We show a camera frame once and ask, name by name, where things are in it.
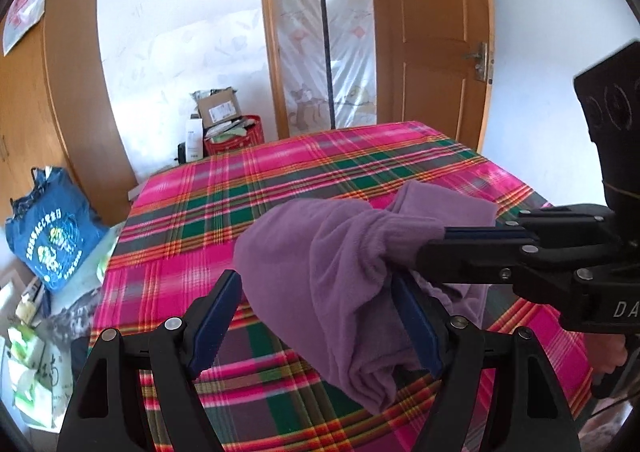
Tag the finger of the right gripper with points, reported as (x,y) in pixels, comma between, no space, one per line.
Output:
(505,226)
(472,259)

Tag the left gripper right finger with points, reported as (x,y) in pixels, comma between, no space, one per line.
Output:
(527,411)

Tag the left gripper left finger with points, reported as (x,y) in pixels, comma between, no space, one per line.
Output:
(107,413)

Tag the purple fleece garment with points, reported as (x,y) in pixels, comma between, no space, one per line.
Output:
(316,273)

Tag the person's right hand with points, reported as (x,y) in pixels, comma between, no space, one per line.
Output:
(605,352)

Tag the blue printed tote bag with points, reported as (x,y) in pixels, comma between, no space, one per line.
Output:
(53,228)

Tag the pink plaid bed sheet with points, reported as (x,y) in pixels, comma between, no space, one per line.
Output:
(179,237)

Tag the wooden door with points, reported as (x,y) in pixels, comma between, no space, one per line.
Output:
(434,61)

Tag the red basket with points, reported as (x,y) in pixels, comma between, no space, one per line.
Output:
(246,132)

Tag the cardboard box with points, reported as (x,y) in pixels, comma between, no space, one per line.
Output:
(217,106)

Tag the wooden wardrobe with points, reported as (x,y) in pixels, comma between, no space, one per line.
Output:
(55,111)

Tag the transparent plastic door curtain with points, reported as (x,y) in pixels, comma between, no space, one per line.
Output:
(327,63)

